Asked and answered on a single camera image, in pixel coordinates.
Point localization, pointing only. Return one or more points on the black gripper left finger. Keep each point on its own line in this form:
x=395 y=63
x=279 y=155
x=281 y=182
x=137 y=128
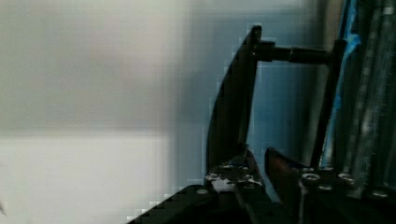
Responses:
x=242 y=170

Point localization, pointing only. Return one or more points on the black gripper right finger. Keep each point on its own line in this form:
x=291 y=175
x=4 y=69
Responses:
x=309 y=195

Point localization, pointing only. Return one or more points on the silver toaster oven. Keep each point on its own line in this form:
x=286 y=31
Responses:
x=353 y=131

